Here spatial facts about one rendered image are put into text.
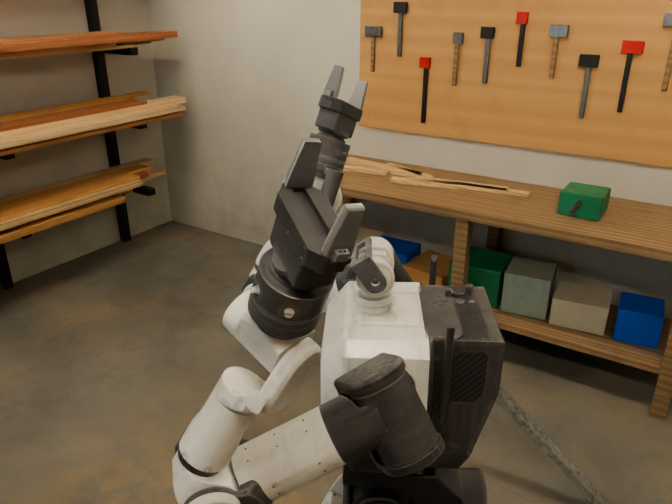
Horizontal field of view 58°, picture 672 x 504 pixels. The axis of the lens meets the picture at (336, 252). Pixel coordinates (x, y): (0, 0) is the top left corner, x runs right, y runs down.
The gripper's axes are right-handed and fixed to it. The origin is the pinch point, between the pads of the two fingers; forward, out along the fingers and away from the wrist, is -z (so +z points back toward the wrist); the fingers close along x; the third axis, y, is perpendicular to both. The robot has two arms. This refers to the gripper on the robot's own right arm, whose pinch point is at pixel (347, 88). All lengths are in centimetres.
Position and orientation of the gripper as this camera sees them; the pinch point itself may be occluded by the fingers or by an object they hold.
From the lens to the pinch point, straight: 131.7
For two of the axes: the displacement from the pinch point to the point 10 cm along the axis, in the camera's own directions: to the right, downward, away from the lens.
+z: -3.1, 9.4, 1.4
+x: -4.8, -0.3, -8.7
